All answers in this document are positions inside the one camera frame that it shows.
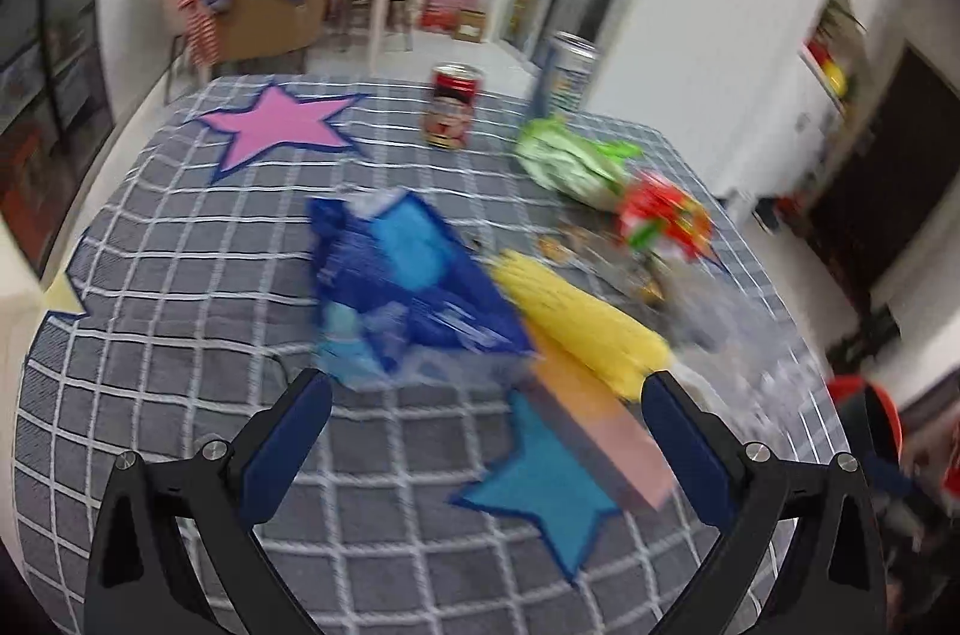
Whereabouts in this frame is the blue snack bag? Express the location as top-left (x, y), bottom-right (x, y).
top-left (308, 188), bottom-right (535, 391)

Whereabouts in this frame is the red trash bin black liner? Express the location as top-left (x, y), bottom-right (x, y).
top-left (827, 375), bottom-right (903, 465)

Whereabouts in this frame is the crumpled clear plastic bag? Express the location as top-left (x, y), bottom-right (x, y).
top-left (661, 259), bottom-right (822, 419)

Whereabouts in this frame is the yellow corn cob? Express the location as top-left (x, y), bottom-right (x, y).
top-left (490, 250), bottom-right (674, 403)

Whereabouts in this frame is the grey checked tablecloth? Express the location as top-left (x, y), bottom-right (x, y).
top-left (10, 72), bottom-right (842, 635)

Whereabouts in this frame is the red green snack wrapper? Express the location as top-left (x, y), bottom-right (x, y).
top-left (617, 172), bottom-right (715, 259)

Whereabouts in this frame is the dark entrance door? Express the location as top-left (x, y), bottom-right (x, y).
top-left (807, 47), bottom-right (958, 308)

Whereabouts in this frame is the green vegetable bag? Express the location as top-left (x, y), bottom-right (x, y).
top-left (514, 118), bottom-right (643, 212)

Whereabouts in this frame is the white shoe cabinet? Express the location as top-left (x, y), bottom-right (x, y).
top-left (721, 0), bottom-right (866, 215)

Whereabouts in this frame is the red drink can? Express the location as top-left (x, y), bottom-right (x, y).
top-left (421, 63), bottom-right (483, 149)

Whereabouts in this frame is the blue white tall can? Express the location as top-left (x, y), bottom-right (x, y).
top-left (530, 32), bottom-right (597, 118)

